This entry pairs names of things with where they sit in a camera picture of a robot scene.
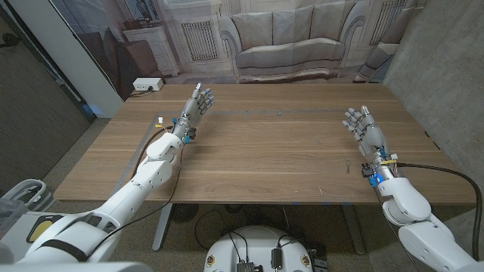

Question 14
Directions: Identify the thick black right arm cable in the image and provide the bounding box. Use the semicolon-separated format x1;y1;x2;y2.
395;161;484;261

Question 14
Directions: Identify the grey table leg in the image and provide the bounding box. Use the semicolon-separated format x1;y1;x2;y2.
152;202;173;252
341;203;367;256

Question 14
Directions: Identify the black round fan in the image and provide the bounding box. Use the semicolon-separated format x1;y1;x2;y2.
170;203;200;224

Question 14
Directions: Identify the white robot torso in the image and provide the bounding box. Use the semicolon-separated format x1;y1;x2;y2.
0;261;154;272

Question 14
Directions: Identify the white power strip box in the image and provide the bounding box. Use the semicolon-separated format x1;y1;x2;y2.
132;77;164;92

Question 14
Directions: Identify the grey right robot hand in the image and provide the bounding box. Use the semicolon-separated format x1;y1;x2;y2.
342;105;392;162

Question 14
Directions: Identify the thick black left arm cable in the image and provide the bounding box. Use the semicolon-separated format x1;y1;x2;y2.
130;125;174;179

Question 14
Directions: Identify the small black box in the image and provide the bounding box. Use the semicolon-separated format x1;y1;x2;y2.
271;247;283;270

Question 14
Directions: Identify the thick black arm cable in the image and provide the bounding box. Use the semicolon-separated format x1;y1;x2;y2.
130;125;174;179
395;161;484;261

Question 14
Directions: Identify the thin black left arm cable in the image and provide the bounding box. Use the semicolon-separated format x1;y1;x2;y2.
85;145;185;261

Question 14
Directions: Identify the black floor cable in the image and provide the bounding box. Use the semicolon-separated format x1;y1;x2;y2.
194;209;251;265

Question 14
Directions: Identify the printed living room backdrop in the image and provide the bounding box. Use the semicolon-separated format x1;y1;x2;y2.
48;0;428;102

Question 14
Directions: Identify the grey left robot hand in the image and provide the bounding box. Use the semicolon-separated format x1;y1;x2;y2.
172;82;216;139

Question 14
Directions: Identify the white grey plastic device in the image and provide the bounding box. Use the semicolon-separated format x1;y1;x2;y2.
0;178;57;212

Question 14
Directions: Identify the white partition panel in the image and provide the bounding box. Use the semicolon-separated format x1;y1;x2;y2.
9;0;125;119

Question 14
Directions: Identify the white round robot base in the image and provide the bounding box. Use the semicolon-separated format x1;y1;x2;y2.
203;225;315;272

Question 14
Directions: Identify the clear plastic bin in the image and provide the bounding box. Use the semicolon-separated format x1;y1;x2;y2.
0;197;30;240

